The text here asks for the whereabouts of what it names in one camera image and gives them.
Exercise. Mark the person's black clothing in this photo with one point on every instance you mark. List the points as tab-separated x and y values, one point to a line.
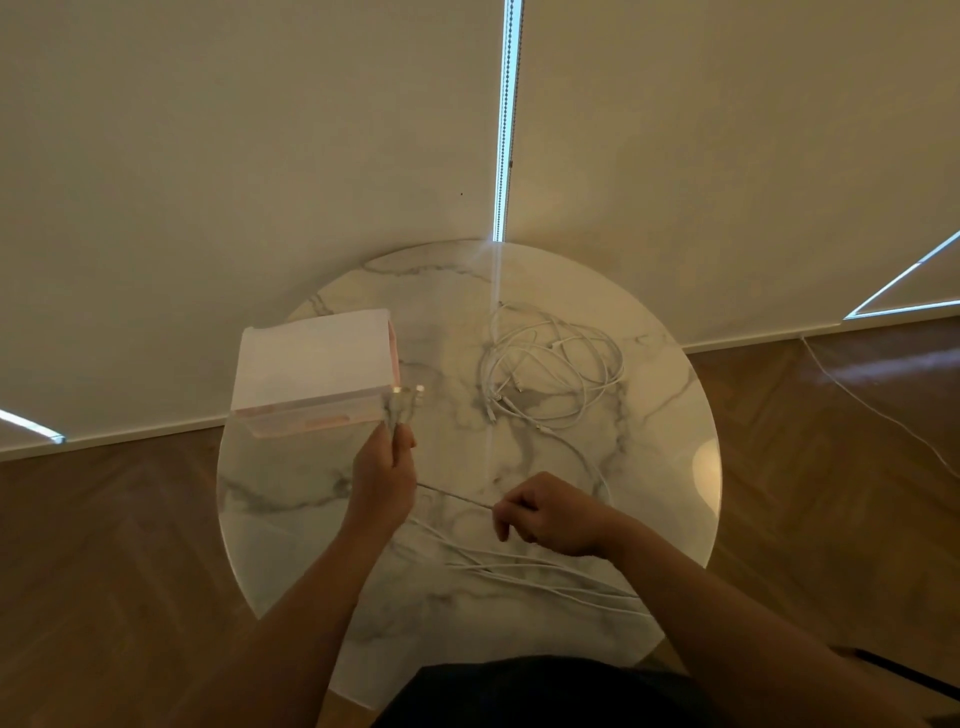
547	697

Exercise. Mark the person's left hand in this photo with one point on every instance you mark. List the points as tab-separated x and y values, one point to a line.
382	484

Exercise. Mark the pink white storage box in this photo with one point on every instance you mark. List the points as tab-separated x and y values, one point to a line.
315	352

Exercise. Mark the beige roller blind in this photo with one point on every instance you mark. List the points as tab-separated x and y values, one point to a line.
750	157
225	172

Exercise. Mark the person's right hand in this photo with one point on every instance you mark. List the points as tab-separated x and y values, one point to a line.
562	517

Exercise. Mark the person's right forearm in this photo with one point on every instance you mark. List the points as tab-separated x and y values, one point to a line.
750	645

